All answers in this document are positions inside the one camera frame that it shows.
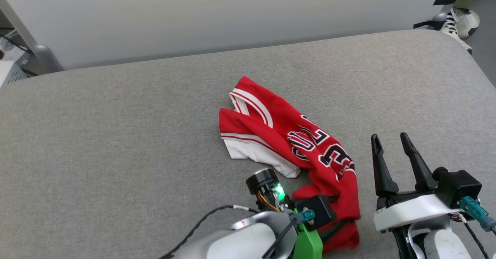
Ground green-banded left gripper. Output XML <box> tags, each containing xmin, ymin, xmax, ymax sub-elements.
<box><xmin>246</xmin><ymin>168</ymin><xmax>351</xmax><ymax>259</ymax></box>

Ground teal connector camera cable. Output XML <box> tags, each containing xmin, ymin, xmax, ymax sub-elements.
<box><xmin>459</xmin><ymin>196</ymin><xmax>496</xmax><ymax>259</ymax></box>
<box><xmin>263</xmin><ymin>209</ymin><xmax>316</xmax><ymax>259</ymax></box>

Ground grey partition leg black straps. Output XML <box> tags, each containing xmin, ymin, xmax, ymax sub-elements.
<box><xmin>413</xmin><ymin>0</ymin><xmax>471</xmax><ymax>31</ymax></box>

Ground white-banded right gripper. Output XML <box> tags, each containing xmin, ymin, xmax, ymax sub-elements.
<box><xmin>371</xmin><ymin>132</ymin><xmax>464</xmax><ymax>259</ymax></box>

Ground white equipment box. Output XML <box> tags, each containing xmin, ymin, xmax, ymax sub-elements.
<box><xmin>0</xmin><ymin>60</ymin><xmax>28</xmax><ymax>88</ymax></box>

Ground white striped sneaker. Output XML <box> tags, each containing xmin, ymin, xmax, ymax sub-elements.
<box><xmin>442</xmin><ymin>7</ymin><xmax>481</xmax><ymax>55</ymax></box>

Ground teal connector right camera cable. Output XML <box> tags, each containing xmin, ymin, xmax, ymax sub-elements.
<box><xmin>459</xmin><ymin>196</ymin><xmax>496</xmax><ymax>259</ymax></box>

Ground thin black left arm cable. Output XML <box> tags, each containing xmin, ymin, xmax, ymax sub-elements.
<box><xmin>158</xmin><ymin>205</ymin><xmax>259</xmax><ymax>259</ymax></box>

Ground grey fabric sofa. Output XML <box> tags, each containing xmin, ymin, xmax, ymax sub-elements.
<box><xmin>0</xmin><ymin>29</ymin><xmax>496</xmax><ymax>259</ymax></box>

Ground teal connector left camera cable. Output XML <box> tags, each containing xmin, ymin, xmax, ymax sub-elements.
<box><xmin>263</xmin><ymin>209</ymin><xmax>316</xmax><ymax>259</ymax></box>

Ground red basketball jersey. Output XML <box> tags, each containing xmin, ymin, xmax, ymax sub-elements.
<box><xmin>219</xmin><ymin>76</ymin><xmax>362</xmax><ymax>252</ymax></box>

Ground white partition panel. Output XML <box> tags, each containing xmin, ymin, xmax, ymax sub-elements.
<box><xmin>0</xmin><ymin>0</ymin><xmax>460</xmax><ymax>70</ymax></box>

